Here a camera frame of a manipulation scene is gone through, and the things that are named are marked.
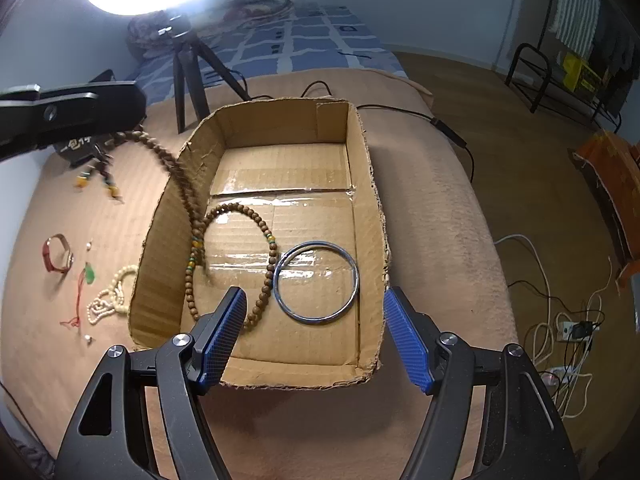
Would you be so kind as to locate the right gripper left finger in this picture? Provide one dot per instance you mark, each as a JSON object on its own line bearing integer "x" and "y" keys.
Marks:
{"x": 109, "y": 435}

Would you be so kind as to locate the black snack bag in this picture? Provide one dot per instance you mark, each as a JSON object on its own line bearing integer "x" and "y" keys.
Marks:
{"x": 79, "y": 151}

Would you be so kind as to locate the white power strip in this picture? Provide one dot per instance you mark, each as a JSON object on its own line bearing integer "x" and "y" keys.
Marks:
{"x": 575, "y": 331}

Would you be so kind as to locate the tan blanket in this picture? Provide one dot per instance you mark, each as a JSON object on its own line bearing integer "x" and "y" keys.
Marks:
{"x": 441, "y": 255}

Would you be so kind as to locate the brown cardboard box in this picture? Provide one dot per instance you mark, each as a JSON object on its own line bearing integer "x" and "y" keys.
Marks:
{"x": 298, "y": 225}

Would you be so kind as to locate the orange stool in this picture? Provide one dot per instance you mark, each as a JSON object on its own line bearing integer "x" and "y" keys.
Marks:
{"x": 610, "y": 165}

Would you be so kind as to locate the blue patterned bed sheet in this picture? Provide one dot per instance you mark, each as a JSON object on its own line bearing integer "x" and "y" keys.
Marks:
{"x": 310, "y": 37}

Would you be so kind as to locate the black metal rack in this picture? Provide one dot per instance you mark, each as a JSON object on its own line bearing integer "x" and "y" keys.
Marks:
{"x": 537, "y": 80}

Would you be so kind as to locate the yellow box on rack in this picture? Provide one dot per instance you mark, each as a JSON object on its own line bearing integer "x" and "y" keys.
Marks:
{"x": 579, "y": 78}

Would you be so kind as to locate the white radiator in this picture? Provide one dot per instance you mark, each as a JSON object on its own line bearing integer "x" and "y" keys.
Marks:
{"x": 575, "y": 23}

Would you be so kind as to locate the black camera tripod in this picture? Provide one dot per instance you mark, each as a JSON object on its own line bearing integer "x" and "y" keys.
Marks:
{"x": 189, "y": 49}

